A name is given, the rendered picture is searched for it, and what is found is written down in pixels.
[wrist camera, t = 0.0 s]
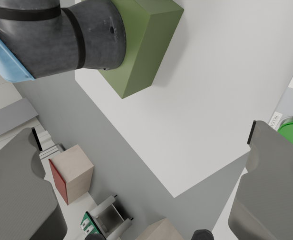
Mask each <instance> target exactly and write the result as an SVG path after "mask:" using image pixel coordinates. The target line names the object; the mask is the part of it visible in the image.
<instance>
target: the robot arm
mask: <svg viewBox="0 0 293 240"><path fill-rule="evenodd" d="M126 47H127V39H126V32H125V27H124V23H123V20H122V18H121V15H120V13H119V11H118V9H117V8H116V6H115V5H114V3H113V2H112V1H110V0H84V1H81V2H79V3H77V4H74V5H72V6H70V7H65V8H61V7H60V0H0V75H1V76H2V77H3V78H4V79H5V80H6V81H9V82H21V81H27V80H35V79H38V78H42V77H46V76H50V75H55V74H59V73H64V72H68V71H72V70H78V69H82V68H85V69H94V70H112V69H116V68H118V67H119V66H120V65H121V64H122V62H123V60H124V57H125V53H126ZM247 144H248V145H249V147H250V153H249V156H248V159H247V162H246V165H245V168H246V170H247V173H246V174H243V175H242V176H241V178H240V182H239V185H238V188H237V191H236V194H235V198H234V201H233V204H232V208H231V211H230V215H229V218H228V226H229V228H230V230H231V231H232V233H233V234H234V235H235V236H236V237H237V238H238V240H293V144H292V143H290V142H289V141H288V140H287V139H286V138H285V137H283V136H282V135H281V134H280V133H278V132H277V131H276V130H274V129H273V128H272V127H271V126H269V125H268V124H267V123H266V122H264V121H262V120H254V121H253V124H252V127H251V131H250V134H249V138H248V141H247ZM41 151H43V150H42V147H41V144H40V141H39V139H38V136H37V133H36V131H35V128H34V127H32V128H24V129H23V130H21V131H20V132H19V133H18V134H17V135H16V136H15V137H14V138H13V139H11V140H10V141H9V142H8V143H7V144H6V145H5V146H4V147H3V148H1V149H0V240H63V239H64V238H65V236H66V234H67V231H68V227H67V224H66V221H65V219H64V216H63V213H62V210H61V208H60V205H59V202H58V199H57V197H56V194H55V192H54V189H53V187H52V184H51V182H49V181H47V180H44V177H45V175H46V172H45V170H44V167H43V164H42V162H41V159H40V157H39V155H40V152H41Z"/></svg>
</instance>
